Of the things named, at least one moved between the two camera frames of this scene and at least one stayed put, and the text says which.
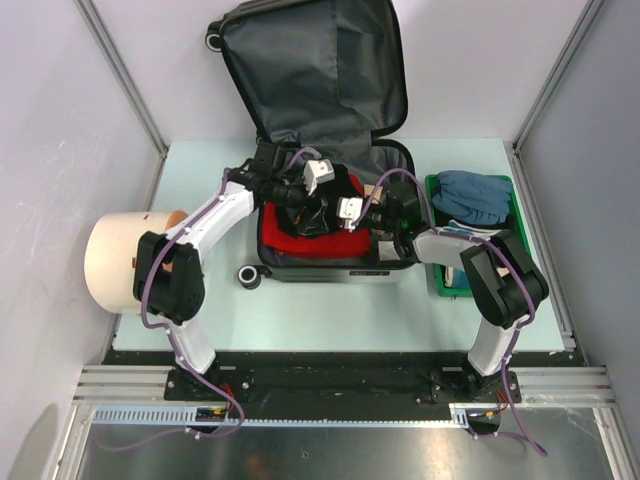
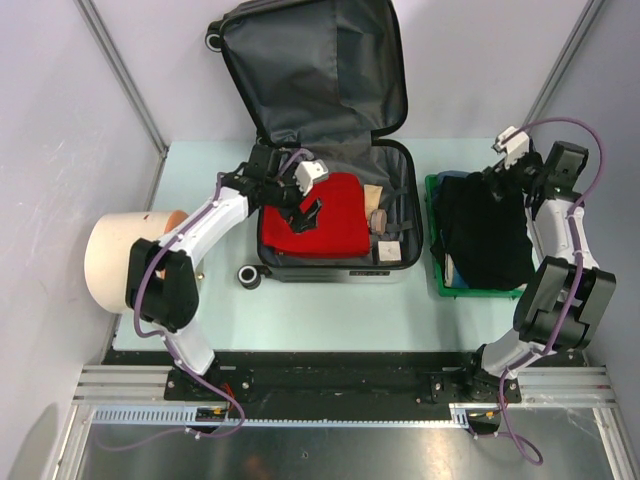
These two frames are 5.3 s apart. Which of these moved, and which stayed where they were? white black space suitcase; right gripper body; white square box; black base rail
Moved: right gripper body
Stayed: white black space suitcase; white square box; black base rail
